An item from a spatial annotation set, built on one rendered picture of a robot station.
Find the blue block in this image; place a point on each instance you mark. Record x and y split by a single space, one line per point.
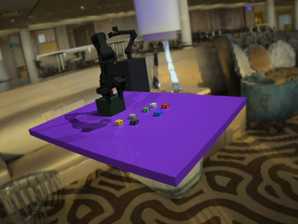
157 113

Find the yellow block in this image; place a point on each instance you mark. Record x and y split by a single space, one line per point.
118 122

